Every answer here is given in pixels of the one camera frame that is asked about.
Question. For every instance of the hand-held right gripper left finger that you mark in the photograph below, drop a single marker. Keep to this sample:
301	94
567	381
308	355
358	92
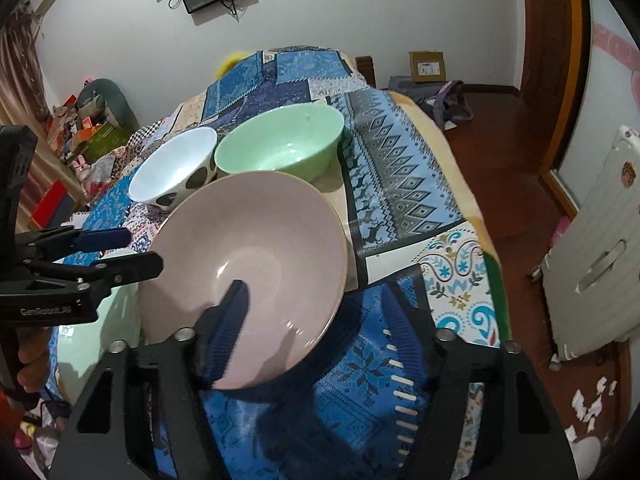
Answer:
227	330

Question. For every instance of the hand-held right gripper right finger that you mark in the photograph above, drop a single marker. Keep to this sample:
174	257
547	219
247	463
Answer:
417	332

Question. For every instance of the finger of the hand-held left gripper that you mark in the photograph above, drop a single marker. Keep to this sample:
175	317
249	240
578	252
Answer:
105	239
135	266

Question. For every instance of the green plate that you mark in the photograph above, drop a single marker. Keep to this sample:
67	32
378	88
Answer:
100	350

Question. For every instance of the pink bowl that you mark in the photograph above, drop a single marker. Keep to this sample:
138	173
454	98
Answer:
280	240

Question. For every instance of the green bowl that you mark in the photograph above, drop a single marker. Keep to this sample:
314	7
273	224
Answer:
280	145

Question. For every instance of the person's left hand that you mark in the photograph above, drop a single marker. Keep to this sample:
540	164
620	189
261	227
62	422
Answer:
35	375

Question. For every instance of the red box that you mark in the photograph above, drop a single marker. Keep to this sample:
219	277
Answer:
47	207

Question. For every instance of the pink bunny toy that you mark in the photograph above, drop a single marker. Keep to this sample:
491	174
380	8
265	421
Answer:
81	167

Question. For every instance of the green storage bag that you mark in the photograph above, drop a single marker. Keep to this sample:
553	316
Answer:
107	142

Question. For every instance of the white patterned bowl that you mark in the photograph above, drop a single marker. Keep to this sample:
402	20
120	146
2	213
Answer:
170	165

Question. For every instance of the pile of colourful clutter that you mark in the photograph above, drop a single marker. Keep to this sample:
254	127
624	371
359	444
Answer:
70	127

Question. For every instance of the grey cushion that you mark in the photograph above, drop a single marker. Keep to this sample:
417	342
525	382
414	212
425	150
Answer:
117	100

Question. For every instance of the patchwork blanket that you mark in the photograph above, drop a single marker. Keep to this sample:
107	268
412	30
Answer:
410	185

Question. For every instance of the striped brown curtain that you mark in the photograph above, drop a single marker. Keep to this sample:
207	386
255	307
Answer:
20	85

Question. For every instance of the white floor scraps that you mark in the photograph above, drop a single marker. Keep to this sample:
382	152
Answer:
590	402

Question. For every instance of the yellow foam tube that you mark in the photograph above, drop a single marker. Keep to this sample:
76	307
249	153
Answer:
230	62

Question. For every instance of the grey bag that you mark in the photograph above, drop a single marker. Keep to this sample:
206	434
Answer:
435	102

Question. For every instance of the cardboard box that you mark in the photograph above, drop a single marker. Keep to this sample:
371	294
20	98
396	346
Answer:
427	65

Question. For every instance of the wooden bed frame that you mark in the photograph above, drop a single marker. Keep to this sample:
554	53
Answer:
366	72

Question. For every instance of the wooden door frame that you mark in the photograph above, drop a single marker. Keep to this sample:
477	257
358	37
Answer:
555	60

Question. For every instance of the pink wall sticker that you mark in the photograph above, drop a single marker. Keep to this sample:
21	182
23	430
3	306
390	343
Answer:
617	47

